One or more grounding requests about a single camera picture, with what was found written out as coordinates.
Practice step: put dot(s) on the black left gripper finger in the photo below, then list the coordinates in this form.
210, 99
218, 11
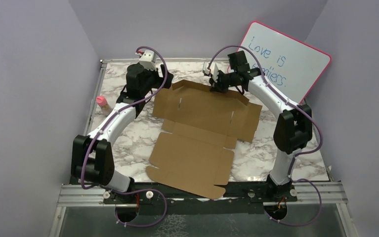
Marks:
168, 82
163, 71

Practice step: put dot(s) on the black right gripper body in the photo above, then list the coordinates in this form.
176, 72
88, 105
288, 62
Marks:
221, 79

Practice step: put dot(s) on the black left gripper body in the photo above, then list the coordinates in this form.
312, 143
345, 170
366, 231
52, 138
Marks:
153, 80

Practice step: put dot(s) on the brown cardboard box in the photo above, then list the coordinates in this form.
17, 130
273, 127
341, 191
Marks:
195, 150

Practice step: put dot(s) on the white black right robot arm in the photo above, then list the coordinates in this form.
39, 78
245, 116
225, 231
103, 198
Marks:
293, 129

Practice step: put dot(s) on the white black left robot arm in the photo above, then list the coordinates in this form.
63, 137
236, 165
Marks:
92, 155

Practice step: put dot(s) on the pink capped small bottle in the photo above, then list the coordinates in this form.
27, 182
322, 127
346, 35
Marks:
103, 104

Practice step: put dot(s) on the pink framed whiteboard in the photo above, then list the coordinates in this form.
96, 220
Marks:
291, 65

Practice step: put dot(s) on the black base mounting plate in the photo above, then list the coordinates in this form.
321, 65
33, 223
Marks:
156, 199

